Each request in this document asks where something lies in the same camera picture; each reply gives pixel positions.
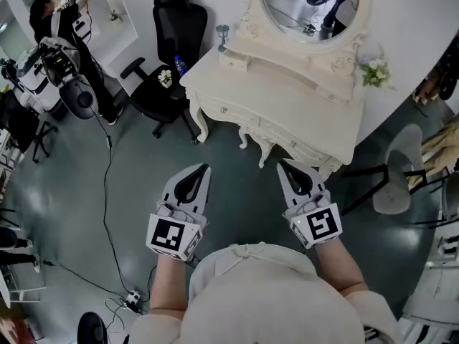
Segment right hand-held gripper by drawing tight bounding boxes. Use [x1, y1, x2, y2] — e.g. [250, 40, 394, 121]
[276, 158, 344, 250]

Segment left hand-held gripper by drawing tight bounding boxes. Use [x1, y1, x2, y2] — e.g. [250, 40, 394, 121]
[145, 162, 212, 263]

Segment cream ornate dressing table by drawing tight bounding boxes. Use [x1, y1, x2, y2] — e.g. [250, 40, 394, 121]
[179, 0, 372, 183]

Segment person's right forearm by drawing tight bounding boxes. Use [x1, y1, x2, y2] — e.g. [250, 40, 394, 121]
[311, 237, 369, 297]

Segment person's left forearm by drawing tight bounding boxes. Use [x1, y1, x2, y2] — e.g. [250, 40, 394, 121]
[148, 253, 190, 317]

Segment white desk drawer with knob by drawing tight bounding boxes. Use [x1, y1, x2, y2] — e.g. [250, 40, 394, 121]
[258, 118, 333, 165]
[198, 96, 262, 129]

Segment cream small drawer with knob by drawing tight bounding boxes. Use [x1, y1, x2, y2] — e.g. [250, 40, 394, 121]
[316, 83, 355, 106]

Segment oval vanity mirror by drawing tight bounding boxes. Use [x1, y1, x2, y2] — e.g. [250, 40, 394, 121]
[260, 0, 361, 42]

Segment grey chair with black legs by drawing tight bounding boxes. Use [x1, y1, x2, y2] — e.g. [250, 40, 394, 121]
[342, 123, 430, 216]

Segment small white flower pot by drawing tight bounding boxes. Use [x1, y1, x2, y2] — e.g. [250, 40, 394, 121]
[157, 69, 174, 89]

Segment person's cream dress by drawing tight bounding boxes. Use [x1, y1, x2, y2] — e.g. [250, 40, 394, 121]
[128, 242, 403, 344]

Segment blue water bottle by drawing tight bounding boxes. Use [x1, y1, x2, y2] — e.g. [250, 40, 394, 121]
[174, 54, 189, 77]

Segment white flower bouquet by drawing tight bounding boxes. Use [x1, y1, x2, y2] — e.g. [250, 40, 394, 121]
[357, 45, 397, 92]

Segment grey round-back chair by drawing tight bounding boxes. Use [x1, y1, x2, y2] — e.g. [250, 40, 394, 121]
[58, 78, 97, 121]

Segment beige coat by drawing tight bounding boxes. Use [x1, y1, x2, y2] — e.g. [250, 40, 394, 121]
[404, 115, 459, 190]

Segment black office chair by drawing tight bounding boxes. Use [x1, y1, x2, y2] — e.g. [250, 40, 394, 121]
[119, 0, 209, 145]

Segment black round stool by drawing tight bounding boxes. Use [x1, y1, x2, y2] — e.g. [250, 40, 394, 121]
[76, 311, 108, 344]

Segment black floor cable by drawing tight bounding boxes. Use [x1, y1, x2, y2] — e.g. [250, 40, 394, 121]
[42, 104, 158, 313]

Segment white wall shelf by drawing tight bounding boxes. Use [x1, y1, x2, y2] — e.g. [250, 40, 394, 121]
[70, 0, 140, 79]

